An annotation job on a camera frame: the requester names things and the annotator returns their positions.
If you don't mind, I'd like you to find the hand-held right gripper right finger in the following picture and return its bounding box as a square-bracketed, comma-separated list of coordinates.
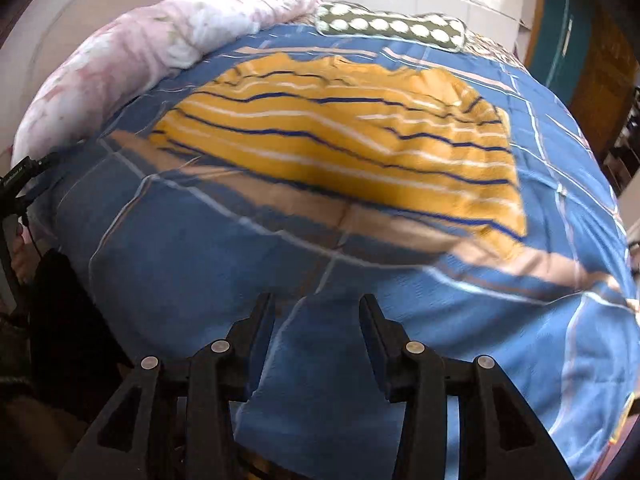
[359, 294, 576, 480]

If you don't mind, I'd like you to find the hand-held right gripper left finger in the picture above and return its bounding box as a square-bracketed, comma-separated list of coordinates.
[60, 292, 277, 480]

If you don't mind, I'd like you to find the yellow striped sweater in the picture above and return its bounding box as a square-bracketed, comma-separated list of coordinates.
[148, 54, 529, 242]

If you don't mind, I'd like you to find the blue plaid bed sheet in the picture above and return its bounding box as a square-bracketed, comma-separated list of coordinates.
[46, 24, 640, 480]

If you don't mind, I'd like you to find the white curved headboard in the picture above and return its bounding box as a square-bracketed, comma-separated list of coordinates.
[0, 0, 231, 111]

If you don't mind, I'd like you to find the pink floral quilt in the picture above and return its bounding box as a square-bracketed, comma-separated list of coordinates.
[11, 0, 322, 171]

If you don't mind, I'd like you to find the green polka dot pillow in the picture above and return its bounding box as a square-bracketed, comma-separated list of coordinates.
[314, 2, 468, 54]

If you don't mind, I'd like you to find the teal wooden door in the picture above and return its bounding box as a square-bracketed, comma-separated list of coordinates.
[529, 0, 596, 92]

